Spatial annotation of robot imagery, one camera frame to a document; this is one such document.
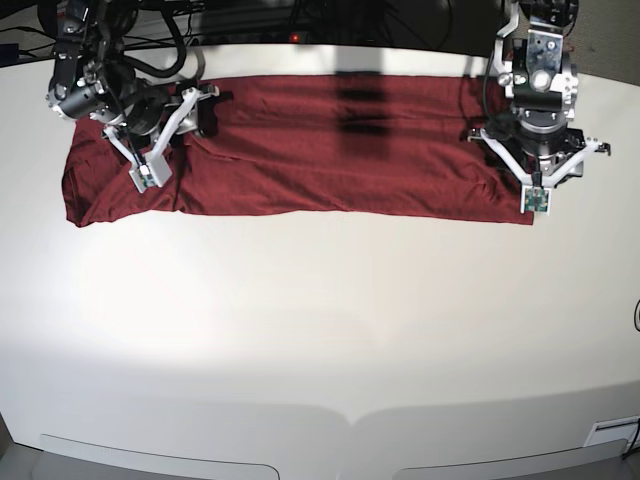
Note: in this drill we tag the dark red long-sleeve shirt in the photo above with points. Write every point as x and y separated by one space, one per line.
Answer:
392 145

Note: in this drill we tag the black power strip red switch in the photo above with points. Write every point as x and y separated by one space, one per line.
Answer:
281 37

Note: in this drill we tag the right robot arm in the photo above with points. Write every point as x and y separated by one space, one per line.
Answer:
92 74

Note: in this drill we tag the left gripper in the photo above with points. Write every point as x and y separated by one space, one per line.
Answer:
541 159

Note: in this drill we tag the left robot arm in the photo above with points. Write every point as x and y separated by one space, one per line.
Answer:
532 66

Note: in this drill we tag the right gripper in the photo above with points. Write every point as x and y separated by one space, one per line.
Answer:
156 115

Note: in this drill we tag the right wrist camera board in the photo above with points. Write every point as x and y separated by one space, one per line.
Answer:
154 173

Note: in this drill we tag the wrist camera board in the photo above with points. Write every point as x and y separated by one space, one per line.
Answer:
154 173
535 199

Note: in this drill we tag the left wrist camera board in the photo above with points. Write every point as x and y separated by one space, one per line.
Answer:
535 199

